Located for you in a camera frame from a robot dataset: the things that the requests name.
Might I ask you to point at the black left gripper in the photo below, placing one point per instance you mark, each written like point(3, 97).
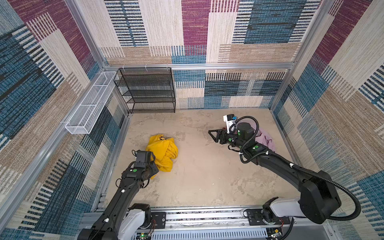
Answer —
point(152, 165)

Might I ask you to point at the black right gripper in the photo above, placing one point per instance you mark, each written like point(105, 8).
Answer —
point(223, 133)

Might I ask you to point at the yellow cloth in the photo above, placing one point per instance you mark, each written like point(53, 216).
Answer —
point(165, 151)

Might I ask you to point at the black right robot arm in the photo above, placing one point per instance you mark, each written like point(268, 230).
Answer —
point(318, 198)

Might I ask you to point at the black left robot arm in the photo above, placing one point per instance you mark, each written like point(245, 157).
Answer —
point(123, 220)

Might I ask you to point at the lilac ribbed cloth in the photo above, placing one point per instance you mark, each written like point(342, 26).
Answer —
point(264, 138)

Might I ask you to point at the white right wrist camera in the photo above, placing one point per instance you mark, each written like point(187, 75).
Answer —
point(229, 120)

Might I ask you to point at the black wire mesh shelf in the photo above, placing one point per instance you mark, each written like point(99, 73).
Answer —
point(147, 90)

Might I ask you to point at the aluminium horizontal frame bar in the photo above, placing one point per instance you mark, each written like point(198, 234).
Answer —
point(218, 66)

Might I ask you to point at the white wire mesh basket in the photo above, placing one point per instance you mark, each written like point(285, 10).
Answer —
point(87, 113)

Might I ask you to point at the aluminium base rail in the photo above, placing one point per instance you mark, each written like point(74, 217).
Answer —
point(228, 223)

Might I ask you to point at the aluminium frame corner post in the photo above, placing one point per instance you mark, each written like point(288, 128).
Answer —
point(308, 38)

